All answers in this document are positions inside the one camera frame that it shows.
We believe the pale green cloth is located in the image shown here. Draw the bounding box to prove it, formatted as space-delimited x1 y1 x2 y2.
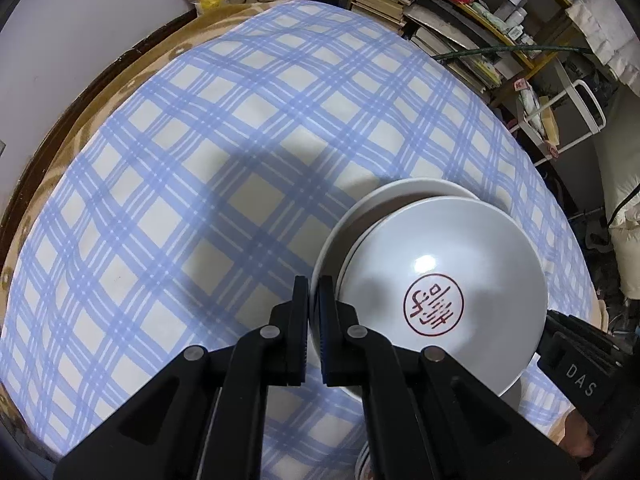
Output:
469 2 507 32

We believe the dark green pole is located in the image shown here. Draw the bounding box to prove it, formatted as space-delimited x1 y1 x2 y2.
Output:
431 44 594 62

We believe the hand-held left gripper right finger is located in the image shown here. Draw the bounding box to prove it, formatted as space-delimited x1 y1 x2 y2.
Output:
317 275 581 480

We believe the dark wooden bed frame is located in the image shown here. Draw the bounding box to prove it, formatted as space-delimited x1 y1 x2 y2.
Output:
0 7 202 242

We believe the white bedding with black zip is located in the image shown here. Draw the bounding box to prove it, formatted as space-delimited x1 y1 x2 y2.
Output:
594 149 640 302

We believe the floral bed curtain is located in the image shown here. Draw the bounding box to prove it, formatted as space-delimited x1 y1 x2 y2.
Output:
564 0 640 82

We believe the plain white bowl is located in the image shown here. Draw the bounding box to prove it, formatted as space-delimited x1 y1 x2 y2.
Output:
309 178 525 407

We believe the stack of old books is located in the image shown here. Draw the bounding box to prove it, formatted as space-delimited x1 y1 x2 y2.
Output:
349 0 419 37

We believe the pile of flat books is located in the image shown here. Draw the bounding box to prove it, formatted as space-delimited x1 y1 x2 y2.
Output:
404 0 507 94

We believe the pink bowl with red seal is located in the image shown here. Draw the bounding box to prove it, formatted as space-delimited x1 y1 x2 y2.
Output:
336 196 549 402

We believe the yellow wooden shelf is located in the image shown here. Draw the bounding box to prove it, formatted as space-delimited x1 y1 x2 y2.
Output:
344 0 592 72

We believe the blue plaid tablecloth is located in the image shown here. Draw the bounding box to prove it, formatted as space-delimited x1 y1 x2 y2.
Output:
0 0 602 480

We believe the white trolley cart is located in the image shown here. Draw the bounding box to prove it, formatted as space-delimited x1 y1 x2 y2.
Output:
509 56 607 164

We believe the golden patterned blanket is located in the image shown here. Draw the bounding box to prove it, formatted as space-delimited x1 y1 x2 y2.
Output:
0 1 282 302

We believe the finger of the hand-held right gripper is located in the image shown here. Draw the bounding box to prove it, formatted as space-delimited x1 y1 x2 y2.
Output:
542 309 614 363

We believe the row of cosmetic bottles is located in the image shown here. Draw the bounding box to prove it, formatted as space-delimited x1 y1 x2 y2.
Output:
494 0 539 47

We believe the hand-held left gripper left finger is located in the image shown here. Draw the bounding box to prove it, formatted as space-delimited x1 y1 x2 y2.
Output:
52 275 309 480

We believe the person's right hand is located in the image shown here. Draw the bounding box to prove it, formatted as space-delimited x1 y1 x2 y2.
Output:
551 406 599 467

